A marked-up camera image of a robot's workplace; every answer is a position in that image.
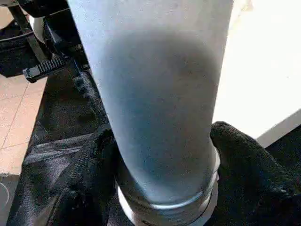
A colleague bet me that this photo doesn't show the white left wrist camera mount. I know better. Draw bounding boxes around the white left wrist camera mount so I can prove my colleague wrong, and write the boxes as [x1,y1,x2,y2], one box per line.
[32,16,47,44]

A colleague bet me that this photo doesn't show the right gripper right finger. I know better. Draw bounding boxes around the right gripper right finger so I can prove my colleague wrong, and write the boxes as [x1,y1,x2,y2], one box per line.
[206,121,301,226]

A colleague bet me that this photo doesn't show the black cable tie strap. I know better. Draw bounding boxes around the black cable tie strap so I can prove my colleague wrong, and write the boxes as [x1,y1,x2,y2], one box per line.
[8,4,64,83]

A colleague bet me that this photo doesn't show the black table mat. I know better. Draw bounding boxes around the black table mat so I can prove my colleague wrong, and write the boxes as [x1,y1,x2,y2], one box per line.
[7,65,301,226]

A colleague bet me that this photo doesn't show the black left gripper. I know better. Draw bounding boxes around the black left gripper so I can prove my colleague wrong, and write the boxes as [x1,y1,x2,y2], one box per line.
[20,0,90,70]

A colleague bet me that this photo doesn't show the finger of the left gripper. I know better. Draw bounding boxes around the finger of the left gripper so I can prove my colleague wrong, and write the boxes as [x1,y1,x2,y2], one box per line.
[70,67,109,129]

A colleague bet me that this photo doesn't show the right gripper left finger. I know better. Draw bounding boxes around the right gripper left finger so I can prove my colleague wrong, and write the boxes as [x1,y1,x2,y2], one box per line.
[53,128,133,226]

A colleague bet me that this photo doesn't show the white plastic table leg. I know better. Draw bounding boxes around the white plastic table leg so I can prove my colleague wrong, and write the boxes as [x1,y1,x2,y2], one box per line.
[66,0,236,214]

